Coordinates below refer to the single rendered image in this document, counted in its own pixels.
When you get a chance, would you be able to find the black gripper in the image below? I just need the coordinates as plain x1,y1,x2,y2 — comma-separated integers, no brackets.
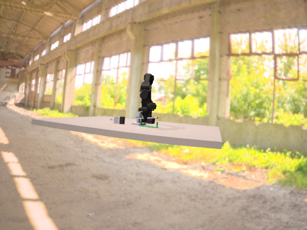
138,100,153,121

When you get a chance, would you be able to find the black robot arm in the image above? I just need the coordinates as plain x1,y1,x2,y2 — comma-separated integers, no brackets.
140,73,156,117

